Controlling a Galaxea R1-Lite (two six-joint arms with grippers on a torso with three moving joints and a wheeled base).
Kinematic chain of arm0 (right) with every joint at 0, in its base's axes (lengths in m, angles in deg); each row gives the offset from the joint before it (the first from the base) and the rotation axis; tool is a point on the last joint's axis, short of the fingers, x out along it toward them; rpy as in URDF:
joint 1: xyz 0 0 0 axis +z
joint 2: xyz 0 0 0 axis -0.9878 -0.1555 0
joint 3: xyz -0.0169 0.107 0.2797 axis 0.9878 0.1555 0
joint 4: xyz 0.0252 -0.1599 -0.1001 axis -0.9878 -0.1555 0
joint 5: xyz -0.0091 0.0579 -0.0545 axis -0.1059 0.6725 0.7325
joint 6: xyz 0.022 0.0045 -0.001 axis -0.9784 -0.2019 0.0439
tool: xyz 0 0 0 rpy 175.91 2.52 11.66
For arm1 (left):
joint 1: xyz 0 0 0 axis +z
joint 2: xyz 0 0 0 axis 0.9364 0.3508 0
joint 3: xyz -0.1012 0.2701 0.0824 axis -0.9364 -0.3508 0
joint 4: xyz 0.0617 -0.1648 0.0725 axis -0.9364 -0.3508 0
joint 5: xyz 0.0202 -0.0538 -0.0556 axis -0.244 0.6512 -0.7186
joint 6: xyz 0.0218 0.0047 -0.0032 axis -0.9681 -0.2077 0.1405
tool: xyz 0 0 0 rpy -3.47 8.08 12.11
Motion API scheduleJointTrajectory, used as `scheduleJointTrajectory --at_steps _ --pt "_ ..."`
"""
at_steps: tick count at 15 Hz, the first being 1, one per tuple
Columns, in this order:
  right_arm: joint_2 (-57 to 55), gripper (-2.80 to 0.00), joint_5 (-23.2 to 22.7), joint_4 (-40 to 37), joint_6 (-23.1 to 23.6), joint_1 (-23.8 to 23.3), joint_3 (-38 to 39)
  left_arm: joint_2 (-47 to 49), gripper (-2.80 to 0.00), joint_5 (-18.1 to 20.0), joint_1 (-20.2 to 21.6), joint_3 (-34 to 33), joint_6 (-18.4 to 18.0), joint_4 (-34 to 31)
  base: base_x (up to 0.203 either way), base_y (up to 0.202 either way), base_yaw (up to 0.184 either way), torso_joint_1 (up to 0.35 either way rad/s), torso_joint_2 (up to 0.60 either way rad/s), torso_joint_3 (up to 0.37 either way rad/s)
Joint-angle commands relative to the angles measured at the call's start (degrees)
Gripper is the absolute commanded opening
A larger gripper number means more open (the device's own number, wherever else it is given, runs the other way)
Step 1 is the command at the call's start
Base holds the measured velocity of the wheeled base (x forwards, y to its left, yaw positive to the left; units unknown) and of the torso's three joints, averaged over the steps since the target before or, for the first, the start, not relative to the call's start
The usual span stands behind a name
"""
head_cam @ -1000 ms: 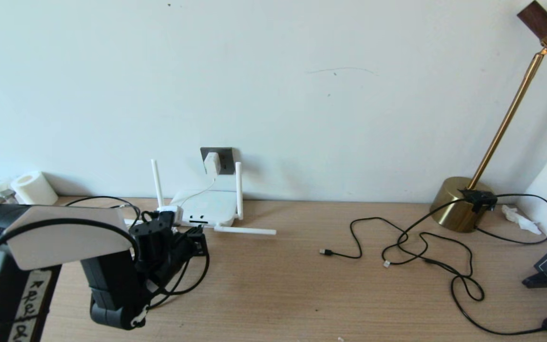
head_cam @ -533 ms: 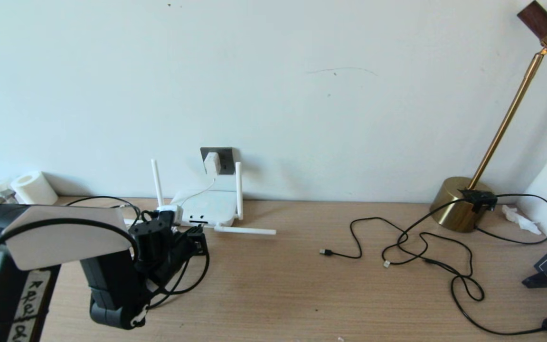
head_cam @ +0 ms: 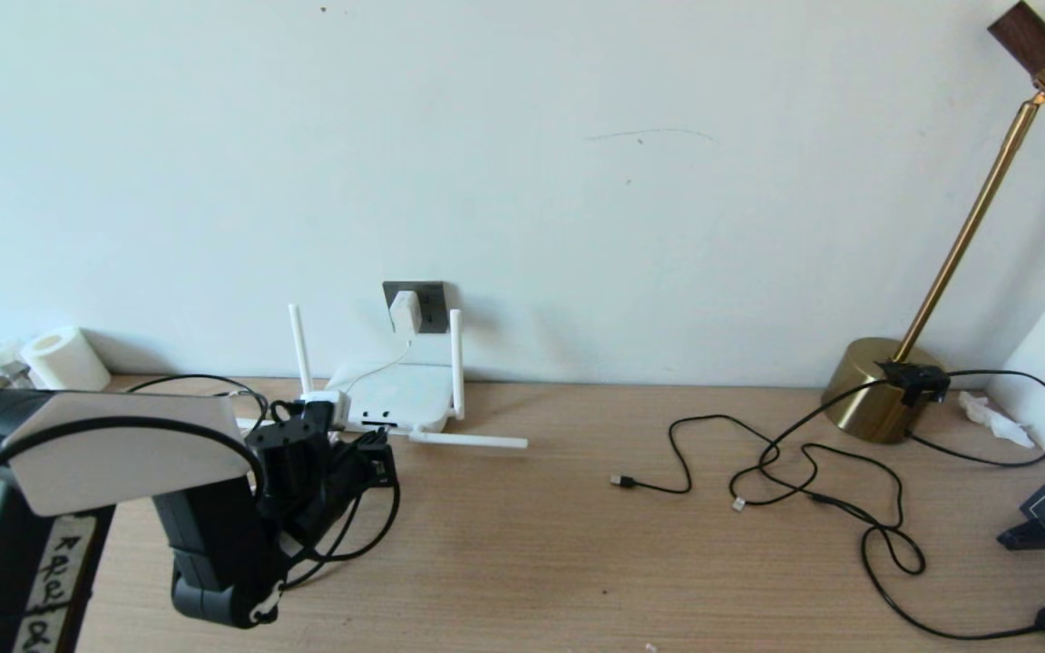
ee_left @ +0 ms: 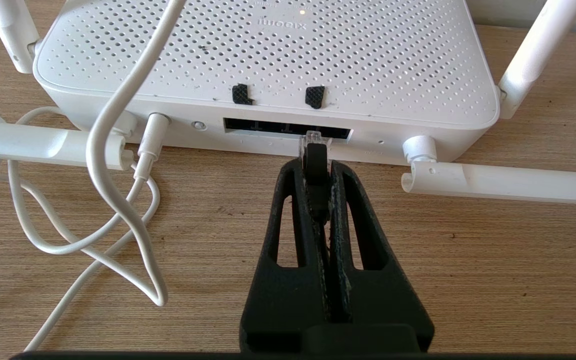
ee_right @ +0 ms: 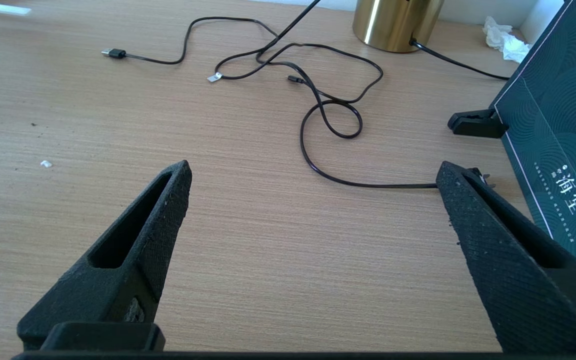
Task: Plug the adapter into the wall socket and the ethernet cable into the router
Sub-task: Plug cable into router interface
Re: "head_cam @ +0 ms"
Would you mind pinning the crumpled white tissue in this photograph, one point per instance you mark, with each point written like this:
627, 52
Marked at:
994, 422

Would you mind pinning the white toilet paper roll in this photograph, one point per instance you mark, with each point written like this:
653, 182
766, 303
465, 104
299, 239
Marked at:
64, 361

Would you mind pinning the gold desk lamp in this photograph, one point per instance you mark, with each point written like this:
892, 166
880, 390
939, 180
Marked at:
867, 390

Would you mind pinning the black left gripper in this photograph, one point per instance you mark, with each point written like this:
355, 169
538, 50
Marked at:
355, 476

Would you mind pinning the white power adapter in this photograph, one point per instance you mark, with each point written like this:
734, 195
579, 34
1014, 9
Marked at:
405, 313

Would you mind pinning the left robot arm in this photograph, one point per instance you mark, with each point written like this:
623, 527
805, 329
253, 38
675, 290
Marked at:
123, 453

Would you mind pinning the grey wall socket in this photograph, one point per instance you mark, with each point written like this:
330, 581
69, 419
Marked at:
434, 308

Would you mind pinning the white router with antennas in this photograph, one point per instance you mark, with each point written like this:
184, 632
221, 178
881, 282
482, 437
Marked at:
405, 394

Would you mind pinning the small clear container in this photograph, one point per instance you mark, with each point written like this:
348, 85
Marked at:
4, 358

